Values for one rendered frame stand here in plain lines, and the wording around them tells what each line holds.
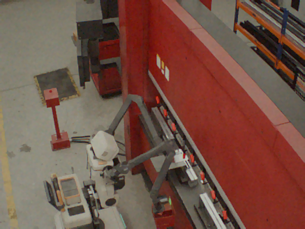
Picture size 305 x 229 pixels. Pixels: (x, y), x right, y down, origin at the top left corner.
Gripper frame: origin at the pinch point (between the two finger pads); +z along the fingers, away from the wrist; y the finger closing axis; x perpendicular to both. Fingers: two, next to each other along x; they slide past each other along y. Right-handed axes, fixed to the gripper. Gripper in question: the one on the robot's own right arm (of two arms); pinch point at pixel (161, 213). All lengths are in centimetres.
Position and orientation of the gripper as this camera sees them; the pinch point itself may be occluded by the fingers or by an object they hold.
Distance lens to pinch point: 348.6
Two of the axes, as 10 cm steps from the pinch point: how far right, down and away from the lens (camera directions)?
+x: -2.0, -6.0, 7.7
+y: 9.5, -3.2, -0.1
